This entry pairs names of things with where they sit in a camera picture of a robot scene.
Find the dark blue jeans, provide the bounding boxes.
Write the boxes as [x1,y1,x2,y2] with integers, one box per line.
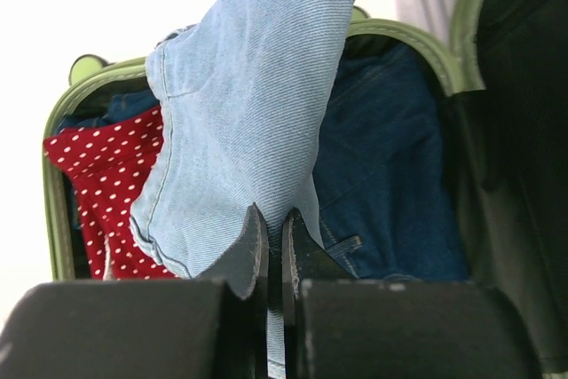
[56,90,159,133]
[313,44,469,281]

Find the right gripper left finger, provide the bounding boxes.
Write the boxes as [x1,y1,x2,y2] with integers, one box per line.
[1,206,268,378]

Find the red polka dot garment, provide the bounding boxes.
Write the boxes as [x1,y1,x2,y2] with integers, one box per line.
[43,107,177,280]

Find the green suitcase wheel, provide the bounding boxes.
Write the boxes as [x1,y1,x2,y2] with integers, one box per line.
[67,54,108,86]

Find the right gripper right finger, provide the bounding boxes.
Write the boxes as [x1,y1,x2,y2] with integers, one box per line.
[282,209,541,378]

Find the light blue cloth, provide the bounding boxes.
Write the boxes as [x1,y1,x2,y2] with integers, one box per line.
[130,0,355,378]

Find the green open suitcase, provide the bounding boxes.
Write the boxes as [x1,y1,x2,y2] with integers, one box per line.
[43,0,567,378]

